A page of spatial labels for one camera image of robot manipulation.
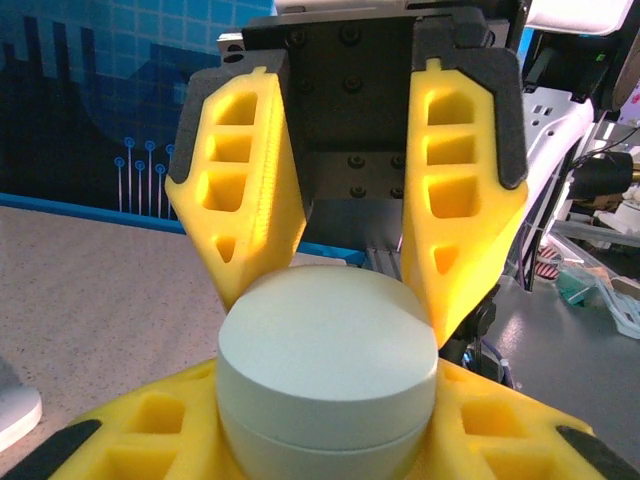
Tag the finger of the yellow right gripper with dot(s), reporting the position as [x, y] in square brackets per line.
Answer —
[265, 200]
[480, 240]

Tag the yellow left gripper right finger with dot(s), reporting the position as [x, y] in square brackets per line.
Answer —
[500, 440]

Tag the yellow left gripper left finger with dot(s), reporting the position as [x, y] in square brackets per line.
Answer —
[150, 440]

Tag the pale green round charging case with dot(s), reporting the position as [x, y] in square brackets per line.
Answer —
[325, 350]

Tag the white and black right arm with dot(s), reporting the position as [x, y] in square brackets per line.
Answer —
[550, 140]

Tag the green plastic packet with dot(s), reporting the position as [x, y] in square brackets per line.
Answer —
[575, 290]

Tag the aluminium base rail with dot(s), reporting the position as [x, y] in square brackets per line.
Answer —
[385, 257]

